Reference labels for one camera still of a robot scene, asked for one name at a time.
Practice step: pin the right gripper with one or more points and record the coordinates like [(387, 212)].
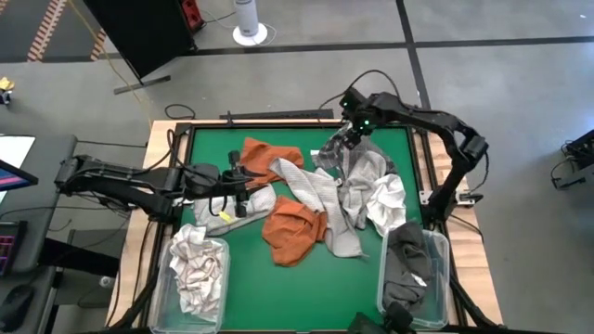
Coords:
[(371, 116)]

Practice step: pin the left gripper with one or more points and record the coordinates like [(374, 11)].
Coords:
[(236, 182)]

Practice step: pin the light grey waffle towel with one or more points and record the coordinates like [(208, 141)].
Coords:
[(320, 195), (260, 204), (366, 176)]

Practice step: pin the dark grey plaid towel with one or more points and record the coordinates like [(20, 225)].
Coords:
[(329, 155)]

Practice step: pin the orange towel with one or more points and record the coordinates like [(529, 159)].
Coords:
[(292, 236), (274, 160)]

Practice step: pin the white red-checked towel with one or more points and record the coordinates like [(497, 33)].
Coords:
[(195, 260)]

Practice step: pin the clear plastic bin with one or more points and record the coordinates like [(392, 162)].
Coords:
[(441, 278), (160, 315)]

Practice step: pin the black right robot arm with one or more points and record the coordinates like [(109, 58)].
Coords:
[(431, 120)]

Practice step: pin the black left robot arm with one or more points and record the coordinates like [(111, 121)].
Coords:
[(116, 178)]

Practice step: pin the yellow tag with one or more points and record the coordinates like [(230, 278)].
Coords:
[(225, 217)]

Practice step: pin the black power strip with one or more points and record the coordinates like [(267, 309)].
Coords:
[(278, 114)]

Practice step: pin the green table mat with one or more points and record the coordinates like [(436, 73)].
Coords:
[(297, 287)]

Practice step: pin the silver mounting plate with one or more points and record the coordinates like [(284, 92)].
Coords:
[(466, 198)]

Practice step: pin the grey partition foot bar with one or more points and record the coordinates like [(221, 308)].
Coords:
[(144, 84)]

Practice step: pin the white tower fan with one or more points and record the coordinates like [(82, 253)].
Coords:
[(246, 18)]

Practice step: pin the small white round object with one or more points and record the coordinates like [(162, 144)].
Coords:
[(106, 282)]

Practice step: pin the black desk foot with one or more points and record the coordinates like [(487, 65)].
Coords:
[(83, 260)]

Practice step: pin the red power strip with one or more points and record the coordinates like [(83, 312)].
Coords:
[(191, 11)]

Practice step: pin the black partition panel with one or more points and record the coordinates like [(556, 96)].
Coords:
[(139, 32)]

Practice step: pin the grey desk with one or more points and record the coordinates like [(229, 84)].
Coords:
[(44, 232)]

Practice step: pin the white paper sheet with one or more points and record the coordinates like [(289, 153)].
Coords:
[(16, 150)]

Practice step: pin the computer monitor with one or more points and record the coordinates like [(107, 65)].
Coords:
[(11, 178)]

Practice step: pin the black equipment stand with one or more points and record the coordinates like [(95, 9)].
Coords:
[(582, 150)]

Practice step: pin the backlit keyboard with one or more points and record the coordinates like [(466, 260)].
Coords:
[(9, 248)]

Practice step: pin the small black object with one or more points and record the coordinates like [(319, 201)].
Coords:
[(4, 97)]

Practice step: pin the small yellow object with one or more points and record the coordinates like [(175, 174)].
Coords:
[(5, 83)]

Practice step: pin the black computer mouse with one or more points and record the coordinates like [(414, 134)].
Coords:
[(16, 306)]

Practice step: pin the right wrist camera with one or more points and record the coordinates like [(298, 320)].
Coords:
[(352, 98)]

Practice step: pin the black clamp bracket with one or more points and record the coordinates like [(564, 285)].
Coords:
[(228, 118)]

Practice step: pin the black table frame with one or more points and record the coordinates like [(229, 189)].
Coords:
[(287, 124)]

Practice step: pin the black frame strut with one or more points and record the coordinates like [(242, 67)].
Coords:
[(132, 306), (471, 304)]

